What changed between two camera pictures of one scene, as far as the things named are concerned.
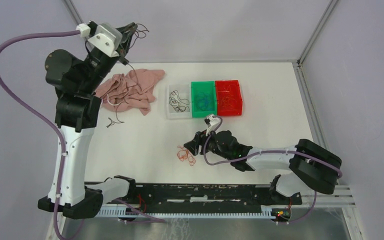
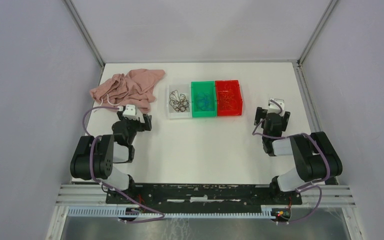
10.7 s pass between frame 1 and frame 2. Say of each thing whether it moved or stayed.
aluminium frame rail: stayed
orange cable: stayed
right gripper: moved
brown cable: stayed
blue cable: stayed
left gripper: moved
